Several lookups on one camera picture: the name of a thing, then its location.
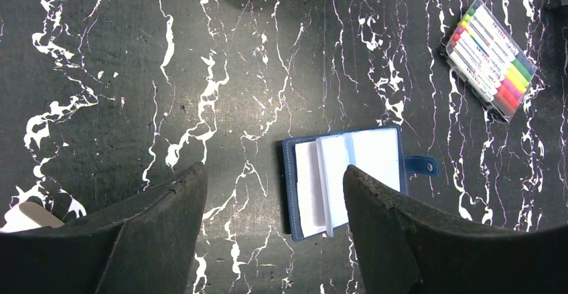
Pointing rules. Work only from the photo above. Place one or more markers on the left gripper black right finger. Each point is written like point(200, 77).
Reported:
point(406, 246)

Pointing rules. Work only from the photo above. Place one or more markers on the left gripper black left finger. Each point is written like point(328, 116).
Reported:
point(143, 244)

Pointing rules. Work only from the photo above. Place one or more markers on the blue leather card holder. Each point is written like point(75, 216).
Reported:
point(314, 167)

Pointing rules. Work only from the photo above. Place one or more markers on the white eraser block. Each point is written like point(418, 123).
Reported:
point(28, 216)

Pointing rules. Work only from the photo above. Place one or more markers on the pack of coloured markers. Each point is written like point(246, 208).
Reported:
point(485, 56)

